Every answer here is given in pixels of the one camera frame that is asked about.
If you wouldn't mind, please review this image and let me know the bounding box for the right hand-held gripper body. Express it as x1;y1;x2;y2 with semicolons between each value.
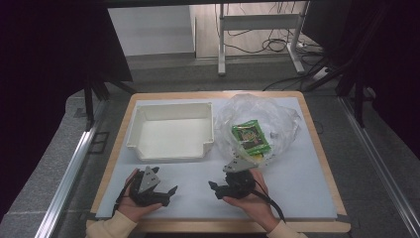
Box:
221;157;260;200

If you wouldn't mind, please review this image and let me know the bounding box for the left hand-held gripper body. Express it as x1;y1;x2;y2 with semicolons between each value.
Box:
128;166;171;208

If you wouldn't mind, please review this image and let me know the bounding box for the clear plastic bag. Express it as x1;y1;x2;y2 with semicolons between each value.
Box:
213;92;303;167

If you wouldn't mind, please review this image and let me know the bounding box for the person's right hand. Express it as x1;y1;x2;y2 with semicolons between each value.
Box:
222;168;280;233

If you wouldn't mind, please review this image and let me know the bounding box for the person's left hand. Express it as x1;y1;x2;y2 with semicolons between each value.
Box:
117;168;164;223

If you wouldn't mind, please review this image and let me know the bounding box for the white plastic tray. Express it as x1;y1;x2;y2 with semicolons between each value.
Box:
126;101;215;164

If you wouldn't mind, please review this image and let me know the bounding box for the green snack packet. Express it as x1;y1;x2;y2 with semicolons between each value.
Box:
231;119;272;157

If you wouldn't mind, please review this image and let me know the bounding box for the wooden framed work board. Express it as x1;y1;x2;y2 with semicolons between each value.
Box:
94;96;339;221

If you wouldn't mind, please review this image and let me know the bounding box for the black tripod stand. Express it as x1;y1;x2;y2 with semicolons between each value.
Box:
301;58;368;129
83;76;137;132

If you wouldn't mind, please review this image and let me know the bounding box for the white power strip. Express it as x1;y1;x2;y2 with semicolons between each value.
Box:
311;66;332;82

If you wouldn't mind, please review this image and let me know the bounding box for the dark curtain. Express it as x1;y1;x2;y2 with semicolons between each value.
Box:
0;0;134;221
301;0;420;161

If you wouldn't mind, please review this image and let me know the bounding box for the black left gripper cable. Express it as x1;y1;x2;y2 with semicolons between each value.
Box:
113;173;137;218

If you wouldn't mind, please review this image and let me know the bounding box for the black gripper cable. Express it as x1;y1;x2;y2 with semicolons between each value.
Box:
252;178;287;223
113;173;137;218

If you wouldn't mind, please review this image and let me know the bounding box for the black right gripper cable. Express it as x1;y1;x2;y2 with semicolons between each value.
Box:
252;178;287;223

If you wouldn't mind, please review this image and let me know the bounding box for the aluminium rail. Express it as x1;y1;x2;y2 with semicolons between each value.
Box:
339;96;420;238
34;98;108;238

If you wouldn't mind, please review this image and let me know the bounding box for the white wall panel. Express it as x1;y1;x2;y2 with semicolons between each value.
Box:
107;4;197;58

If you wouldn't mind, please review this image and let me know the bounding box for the black floor cable bundle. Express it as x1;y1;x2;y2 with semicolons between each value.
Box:
223;2;329;92

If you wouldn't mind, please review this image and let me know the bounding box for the white metal desk frame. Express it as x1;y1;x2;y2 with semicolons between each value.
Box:
217;1;310;76

